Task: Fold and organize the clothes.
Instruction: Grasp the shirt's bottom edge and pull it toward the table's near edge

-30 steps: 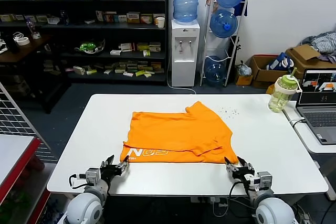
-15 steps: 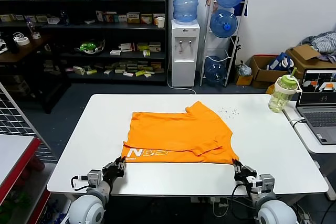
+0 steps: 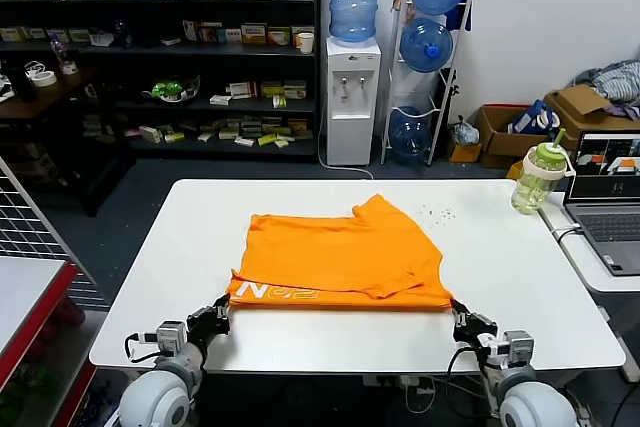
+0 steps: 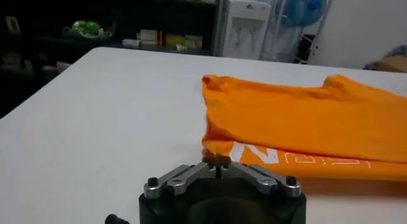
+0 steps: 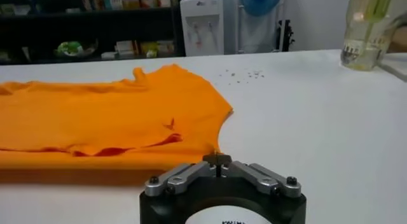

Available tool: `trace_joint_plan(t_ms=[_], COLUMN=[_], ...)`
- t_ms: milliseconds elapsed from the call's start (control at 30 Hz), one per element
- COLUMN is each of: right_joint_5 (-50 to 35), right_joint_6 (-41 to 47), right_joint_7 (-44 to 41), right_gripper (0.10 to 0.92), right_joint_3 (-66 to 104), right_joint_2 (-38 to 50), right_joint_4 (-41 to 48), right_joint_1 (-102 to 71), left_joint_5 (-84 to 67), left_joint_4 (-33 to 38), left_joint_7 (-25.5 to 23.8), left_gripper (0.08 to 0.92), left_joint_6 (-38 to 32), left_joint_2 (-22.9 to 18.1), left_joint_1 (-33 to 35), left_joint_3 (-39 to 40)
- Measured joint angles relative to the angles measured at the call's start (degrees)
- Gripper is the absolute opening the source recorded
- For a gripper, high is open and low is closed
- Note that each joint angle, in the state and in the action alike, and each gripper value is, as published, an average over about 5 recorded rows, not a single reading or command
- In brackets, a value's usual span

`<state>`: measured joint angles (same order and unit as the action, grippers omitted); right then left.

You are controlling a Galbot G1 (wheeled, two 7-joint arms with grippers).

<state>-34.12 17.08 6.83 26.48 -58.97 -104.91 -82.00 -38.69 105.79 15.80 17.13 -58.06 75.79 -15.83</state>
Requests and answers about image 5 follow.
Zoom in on green and black helmet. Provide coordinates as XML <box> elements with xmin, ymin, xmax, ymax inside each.
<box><xmin>53</xmin><ymin>39</ymin><xmax>99</xmax><ymax>59</ymax></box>

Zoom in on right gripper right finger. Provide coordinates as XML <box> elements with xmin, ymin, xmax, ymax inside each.
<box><xmin>218</xmin><ymin>152</ymin><xmax>302</xmax><ymax>197</ymax></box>

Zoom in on white and red carton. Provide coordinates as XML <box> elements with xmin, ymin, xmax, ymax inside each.
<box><xmin>116</xmin><ymin>40</ymin><xmax>137</xmax><ymax>56</ymax></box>

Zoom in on black shelving unit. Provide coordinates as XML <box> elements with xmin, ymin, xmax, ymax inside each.
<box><xmin>0</xmin><ymin>0</ymin><xmax>186</xmax><ymax>66</ymax></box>

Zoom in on yellow and white carton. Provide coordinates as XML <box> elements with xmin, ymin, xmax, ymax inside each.
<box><xmin>120</xmin><ymin>0</ymin><xmax>141</xmax><ymax>10</ymax></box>

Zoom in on black tripod stand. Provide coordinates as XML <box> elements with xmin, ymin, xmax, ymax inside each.
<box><xmin>276</xmin><ymin>18</ymin><xmax>296</xmax><ymax>53</ymax></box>

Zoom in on clear bottle with green lid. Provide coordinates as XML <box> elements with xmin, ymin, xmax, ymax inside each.
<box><xmin>340</xmin><ymin>0</ymin><xmax>407</xmax><ymax>72</ymax></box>

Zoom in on white side table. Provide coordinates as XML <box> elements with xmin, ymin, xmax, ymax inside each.
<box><xmin>378</xmin><ymin>52</ymin><xmax>407</xmax><ymax>83</ymax></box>

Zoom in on orange t-shirt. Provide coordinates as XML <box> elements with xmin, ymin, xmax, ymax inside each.
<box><xmin>0</xmin><ymin>64</ymin><xmax>235</xmax><ymax>171</ymax></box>

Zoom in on white water dispenser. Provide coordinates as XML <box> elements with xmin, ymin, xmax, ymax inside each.
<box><xmin>179</xmin><ymin>0</ymin><xmax>225</xmax><ymax>57</ymax></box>

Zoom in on blue water jug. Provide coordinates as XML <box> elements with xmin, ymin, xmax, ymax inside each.
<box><xmin>240</xmin><ymin>0</ymin><xmax>284</xmax><ymax>18</ymax></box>

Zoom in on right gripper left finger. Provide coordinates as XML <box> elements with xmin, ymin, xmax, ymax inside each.
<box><xmin>144</xmin><ymin>152</ymin><xmax>219</xmax><ymax>197</ymax></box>

